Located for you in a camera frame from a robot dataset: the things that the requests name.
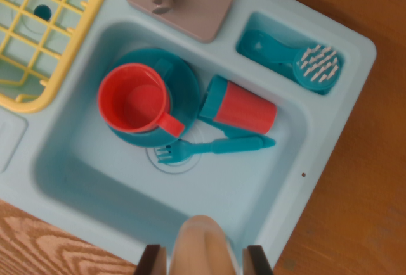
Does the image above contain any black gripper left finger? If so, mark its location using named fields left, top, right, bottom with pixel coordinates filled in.
left=134, top=244, right=167, bottom=275

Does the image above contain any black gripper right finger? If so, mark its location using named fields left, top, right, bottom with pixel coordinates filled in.
left=242, top=245, right=274, bottom=275

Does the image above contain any beige detergent bottle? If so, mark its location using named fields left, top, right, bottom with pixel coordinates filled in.
left=169, top=214, right=240, bottom=275

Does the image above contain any light blue toy sink unit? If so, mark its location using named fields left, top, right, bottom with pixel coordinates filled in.
left=0, top=0, right=377, bottom=268

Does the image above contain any teal plastic fork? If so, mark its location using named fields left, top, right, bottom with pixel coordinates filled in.
left=155, top=135, right=264, bottom=165

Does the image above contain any teal plastic knife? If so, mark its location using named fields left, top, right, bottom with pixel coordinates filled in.
left=199, top=118, right=277, bottom=149

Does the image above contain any red tumbler with teal rim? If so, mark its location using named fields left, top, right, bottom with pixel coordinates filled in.
left=198, top=75, right=278, bottom=136

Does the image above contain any red plastic mug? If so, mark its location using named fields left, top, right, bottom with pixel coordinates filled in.
left=96, top=63, right=187, bottom=138

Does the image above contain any teal plastic plate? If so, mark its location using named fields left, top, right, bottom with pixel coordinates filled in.
left=106, top=48, right=201, bottom=147

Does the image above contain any yellow dish drying rack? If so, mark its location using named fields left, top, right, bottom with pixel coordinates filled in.
left=0, top=0, right=119, bottom=114

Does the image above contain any teal dish brush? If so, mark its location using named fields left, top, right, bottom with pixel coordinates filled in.
left=239, top=29, right=343, bottom=91

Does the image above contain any grey toy faucet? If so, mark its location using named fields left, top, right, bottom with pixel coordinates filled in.
left=123, top=0, right=235, bottom=44

